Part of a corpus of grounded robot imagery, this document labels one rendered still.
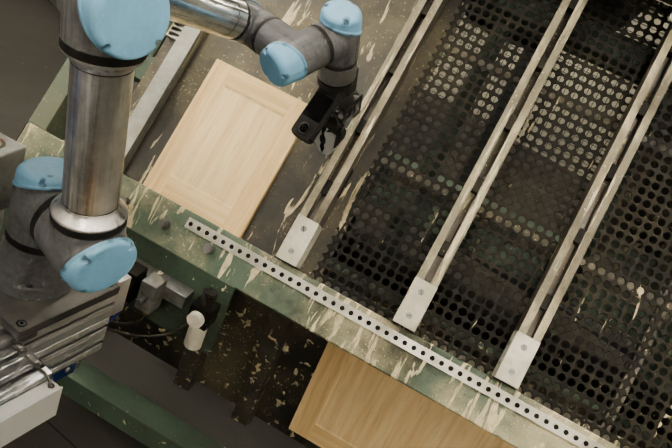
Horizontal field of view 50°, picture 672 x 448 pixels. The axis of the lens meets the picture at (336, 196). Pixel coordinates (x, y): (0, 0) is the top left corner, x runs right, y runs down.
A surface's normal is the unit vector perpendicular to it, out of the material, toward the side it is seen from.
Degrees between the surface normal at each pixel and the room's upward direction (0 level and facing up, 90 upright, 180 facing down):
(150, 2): 82
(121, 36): 82
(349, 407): 90
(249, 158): 57
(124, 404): 0
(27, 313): 0
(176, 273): 90
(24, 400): 0
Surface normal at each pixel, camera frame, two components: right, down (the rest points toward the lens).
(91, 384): 0.35, -0.83
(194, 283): -0.35, 0.32
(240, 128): -0.10, -0.18
